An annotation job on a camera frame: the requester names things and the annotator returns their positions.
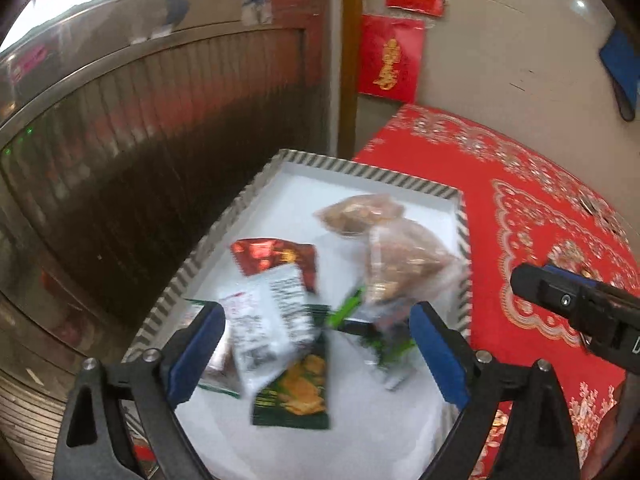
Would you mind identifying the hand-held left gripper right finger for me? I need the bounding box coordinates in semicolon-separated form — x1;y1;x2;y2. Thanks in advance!
409;301;583;480

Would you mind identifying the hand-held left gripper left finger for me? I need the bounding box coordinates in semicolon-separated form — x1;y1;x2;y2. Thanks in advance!
52;302;228;480

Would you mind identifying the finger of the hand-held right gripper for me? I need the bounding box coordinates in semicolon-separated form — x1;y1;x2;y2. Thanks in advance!
542;263;601;290
510;264;598;333

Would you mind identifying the green black snack packet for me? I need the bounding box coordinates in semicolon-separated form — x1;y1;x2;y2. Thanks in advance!
320;287;422;393

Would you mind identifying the white black-print snack packet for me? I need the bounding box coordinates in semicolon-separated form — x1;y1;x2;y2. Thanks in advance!
219;264;317;397

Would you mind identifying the clear zip bag of nuts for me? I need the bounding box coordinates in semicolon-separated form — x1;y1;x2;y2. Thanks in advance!
359;219;467;307

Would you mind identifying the dark green snack packet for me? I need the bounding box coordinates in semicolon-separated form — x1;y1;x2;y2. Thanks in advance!
250;332;332;431

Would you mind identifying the red gold-lettered snack packet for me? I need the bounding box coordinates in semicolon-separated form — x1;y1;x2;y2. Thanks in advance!
230;237;319;295

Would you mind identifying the clear bag of brown snacks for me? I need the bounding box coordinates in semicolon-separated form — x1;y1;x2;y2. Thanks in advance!
314;193;407;237

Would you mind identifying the striped cardboard box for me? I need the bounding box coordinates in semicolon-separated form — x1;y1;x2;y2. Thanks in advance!
122;149;473;480

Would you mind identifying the blue black hanging pad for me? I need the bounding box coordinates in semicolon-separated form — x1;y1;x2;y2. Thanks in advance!
599;29;640;122

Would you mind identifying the ribbed metal door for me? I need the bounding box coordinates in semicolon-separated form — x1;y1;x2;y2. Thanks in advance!
0;0;333;461

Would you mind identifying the wooden door frame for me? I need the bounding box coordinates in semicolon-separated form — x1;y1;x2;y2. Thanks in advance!
336;0;367;159

